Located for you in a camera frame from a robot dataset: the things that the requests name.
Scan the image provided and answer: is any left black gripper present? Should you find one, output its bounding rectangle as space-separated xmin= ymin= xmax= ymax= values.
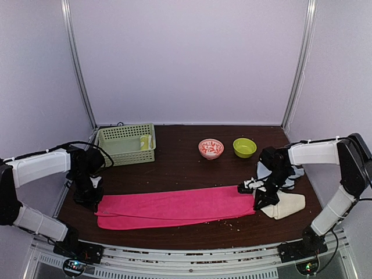
xmin=69 ymin=169 xmax=104 ymax=212

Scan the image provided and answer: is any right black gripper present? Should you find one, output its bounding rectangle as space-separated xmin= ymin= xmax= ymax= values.
xmin=253 ymin=167 xmax=293 ymax=210

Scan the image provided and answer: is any pink towel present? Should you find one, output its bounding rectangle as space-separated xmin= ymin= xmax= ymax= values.
xmin=95 ymin=185 xmax=255 ymax=230

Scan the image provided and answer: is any green lemon pattern towel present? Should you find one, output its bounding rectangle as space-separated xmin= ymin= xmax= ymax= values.
xmin=139 ymin=134 xmax=153 ymax=151

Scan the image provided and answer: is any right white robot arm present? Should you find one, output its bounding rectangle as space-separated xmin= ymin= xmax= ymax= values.
xmin=254 ymin=133 xmax=371 ymax=257

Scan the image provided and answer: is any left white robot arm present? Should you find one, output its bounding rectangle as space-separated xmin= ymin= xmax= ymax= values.
xmin=1 ymin=144 xmax=105 ymax=258

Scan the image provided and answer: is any cream white towel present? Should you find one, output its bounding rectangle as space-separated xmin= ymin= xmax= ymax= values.
xmin=261 ymin=191 xmax=306 ymax=220

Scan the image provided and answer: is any light blue towel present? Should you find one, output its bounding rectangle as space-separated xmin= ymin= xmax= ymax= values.
xmin=257 ymin=161 xmax=305 ymax=191

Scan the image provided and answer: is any lime green bowl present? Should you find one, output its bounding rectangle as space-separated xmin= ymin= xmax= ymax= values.
xmin=232 ymin=138 xmax=257 ymax=159

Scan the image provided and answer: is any green perforated plastic basket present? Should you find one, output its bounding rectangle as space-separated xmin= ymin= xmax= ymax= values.
xmin=95 ymin=123 xmax=156 ymax=167

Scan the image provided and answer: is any red white patterned bowl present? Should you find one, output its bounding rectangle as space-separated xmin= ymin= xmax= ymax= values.
xmin=198 ymin=138 xmax=224 ymax=160

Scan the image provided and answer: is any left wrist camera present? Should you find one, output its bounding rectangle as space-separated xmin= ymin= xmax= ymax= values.
xmin=90 ymin=176 xmax=102 ymax=189

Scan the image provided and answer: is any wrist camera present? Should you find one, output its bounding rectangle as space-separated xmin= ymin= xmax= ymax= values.
xmin=90 ymin=176 xmax=102 ymax=189
xmin=237 ymin=178 xmax=266 ymax=194

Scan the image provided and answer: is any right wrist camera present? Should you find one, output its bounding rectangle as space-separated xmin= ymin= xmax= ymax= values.
xmin=237 ymin=178 xmax=266 ymax=194

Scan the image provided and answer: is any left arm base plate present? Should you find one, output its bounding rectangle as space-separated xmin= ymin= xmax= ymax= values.
xmin=53 ymin=241 xmax=104 ymax=278

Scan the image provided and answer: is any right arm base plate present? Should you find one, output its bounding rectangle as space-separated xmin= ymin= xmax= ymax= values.
xmin=277 ymin=241 xmax=328 ymax=277

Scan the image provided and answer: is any left aluminium frame post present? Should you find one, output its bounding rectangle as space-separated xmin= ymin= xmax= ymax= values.
xmin=61 ymin=0 xmax=97 ymax=130

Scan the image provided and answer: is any aluminium frame post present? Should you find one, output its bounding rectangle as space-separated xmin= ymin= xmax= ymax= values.
xmin=61 ymin=0 xmax=97 ymax=130
xmin=281 ymin=0 xmax=317 ymax=133

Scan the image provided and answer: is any right aluminium frame post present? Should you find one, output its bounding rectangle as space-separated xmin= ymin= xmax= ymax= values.
xmin=281 ymin=0 xmax=317 ymax=133

